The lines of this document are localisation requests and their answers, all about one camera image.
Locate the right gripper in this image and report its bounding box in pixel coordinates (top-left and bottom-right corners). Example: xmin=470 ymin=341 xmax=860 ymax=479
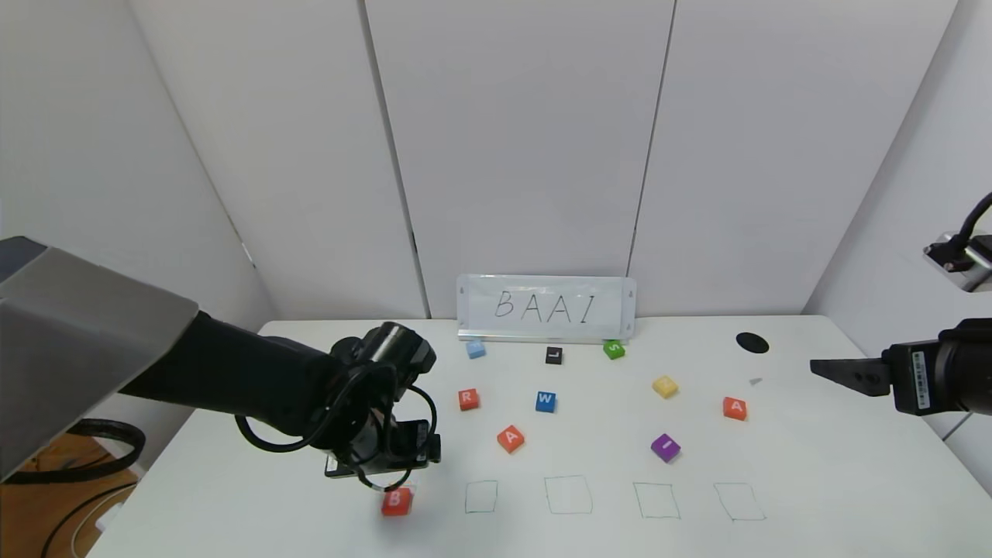
xmin=809 ymin=318 xmax=992 ymax=417

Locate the white BAAI sign board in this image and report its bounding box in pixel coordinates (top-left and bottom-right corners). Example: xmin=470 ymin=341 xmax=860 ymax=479
xmin=457 ymin=274 xmax=637 ymax=344

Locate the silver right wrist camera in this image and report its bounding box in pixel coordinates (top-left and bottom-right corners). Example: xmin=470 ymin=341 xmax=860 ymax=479
xmin=924 ymin=232 xmax=992 ymax=293

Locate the black right camera cable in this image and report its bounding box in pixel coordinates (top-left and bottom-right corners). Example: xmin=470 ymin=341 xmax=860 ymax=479
xmin=957 ymin=192 xmax=992 ymax=249

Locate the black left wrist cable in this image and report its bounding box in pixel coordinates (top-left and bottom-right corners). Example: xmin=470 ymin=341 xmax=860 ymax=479
xmin=235 ymin=364 xmax=439 ymax=493

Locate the black floor cable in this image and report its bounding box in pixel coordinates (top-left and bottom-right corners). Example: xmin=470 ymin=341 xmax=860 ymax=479
xmin=39 ymin=484 xmax=140 ymax=558

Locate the white floor cable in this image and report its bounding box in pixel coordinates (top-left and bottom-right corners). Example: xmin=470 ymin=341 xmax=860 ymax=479
xmin=70 ymin=510 xmax=111 ymax=558

